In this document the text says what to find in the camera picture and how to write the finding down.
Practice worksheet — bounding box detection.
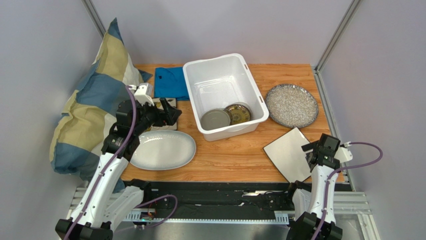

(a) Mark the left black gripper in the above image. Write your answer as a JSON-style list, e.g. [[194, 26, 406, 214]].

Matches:
[[133, 98, 182, 136]]

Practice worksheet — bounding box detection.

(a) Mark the white rectangular plate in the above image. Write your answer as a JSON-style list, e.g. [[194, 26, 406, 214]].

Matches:
[[263, 127, 311, 183]]

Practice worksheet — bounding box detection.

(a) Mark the large white oval plate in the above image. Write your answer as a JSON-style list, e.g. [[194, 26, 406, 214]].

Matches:
[[130, 130, 197, 171]]

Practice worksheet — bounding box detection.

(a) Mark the grey speckled saucer plate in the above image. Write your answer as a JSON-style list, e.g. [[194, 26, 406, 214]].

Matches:
[[200, 108, 232, 131]]

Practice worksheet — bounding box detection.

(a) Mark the white plastic bin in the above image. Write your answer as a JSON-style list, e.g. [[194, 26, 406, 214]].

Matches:
[[182, 53, 269, 142]]

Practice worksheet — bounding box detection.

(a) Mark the yellow patterned round plate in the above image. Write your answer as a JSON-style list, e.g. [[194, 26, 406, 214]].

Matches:
[[224, 103, 253, 126]]

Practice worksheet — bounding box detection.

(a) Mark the clear round glass plate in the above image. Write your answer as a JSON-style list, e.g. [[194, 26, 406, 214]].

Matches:
[[223, 101, 254, 126]]

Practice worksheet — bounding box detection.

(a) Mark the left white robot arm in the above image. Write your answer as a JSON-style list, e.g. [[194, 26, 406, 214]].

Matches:
[[55, 98, 182, 240]]

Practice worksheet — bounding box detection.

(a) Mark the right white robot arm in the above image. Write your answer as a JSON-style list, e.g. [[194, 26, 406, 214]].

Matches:
[[286, 133, 343, 240]]

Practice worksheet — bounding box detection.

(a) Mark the floral square plate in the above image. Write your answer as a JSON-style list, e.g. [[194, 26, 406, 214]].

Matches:
[[147, 97, 178, 132]]

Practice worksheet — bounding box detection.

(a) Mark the folded blue cloth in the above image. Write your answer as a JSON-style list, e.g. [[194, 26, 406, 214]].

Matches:
[[154, 67, 190, 101]]

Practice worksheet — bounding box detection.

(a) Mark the speckled round ceramic plate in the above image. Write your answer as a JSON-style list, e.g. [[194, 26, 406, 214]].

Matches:
[[265, 84, 319, 129]]

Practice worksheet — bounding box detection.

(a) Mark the blue and cream pillow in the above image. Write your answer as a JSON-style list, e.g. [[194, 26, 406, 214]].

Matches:
[[49, 19, 152, 182]]

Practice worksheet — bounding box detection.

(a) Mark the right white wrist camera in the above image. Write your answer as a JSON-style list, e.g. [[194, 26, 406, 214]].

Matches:
[[334, 141, 353, 163]]

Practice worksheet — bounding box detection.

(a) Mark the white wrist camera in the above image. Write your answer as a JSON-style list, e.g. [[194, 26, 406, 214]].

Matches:
[[334, 141, 353, 163], [127, 82, 155, 106]]

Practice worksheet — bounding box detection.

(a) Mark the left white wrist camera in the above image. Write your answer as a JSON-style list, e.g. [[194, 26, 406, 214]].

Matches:
[[127, 82, 155, 106]]

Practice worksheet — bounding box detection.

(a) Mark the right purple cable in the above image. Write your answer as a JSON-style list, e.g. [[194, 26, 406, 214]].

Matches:
[[309, 141, 384, 240]]

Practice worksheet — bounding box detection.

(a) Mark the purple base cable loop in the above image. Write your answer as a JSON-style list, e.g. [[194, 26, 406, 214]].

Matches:
[[133, 194, 179, 229]]

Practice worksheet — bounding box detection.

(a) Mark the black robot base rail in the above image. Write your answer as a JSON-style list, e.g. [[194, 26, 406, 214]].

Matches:
[[125, 179, 295, 220]]

